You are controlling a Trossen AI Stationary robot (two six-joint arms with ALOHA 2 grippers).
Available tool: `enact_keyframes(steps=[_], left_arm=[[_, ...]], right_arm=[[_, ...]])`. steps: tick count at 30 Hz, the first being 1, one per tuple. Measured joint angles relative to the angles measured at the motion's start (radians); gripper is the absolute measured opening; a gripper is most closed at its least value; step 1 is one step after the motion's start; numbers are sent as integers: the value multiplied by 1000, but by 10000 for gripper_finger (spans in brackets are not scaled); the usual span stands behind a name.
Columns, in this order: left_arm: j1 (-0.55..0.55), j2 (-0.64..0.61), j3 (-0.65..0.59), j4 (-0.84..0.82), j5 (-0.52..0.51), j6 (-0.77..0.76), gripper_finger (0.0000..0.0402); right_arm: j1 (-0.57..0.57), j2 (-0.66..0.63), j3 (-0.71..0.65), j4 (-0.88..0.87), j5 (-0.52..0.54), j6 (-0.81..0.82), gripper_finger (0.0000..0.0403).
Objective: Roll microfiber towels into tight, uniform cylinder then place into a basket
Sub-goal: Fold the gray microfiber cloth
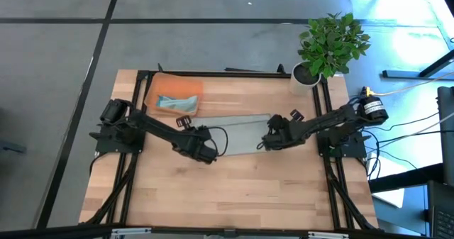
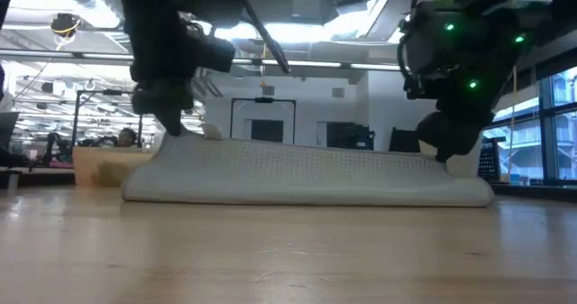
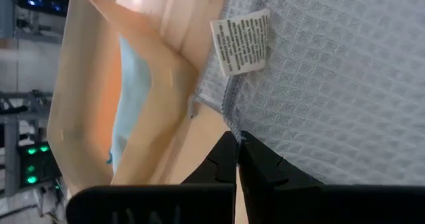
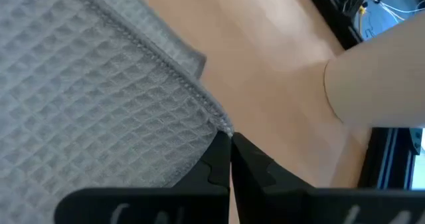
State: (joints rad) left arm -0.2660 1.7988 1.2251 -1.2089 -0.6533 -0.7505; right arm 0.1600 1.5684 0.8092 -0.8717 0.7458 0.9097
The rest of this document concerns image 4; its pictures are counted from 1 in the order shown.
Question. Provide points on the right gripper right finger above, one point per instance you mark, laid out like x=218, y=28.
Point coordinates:
x=315, y=207

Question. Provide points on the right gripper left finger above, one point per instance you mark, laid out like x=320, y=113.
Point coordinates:
x=149, y=207

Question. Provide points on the grey waffle microfiber towel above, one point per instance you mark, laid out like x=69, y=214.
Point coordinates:
x=83, y=84

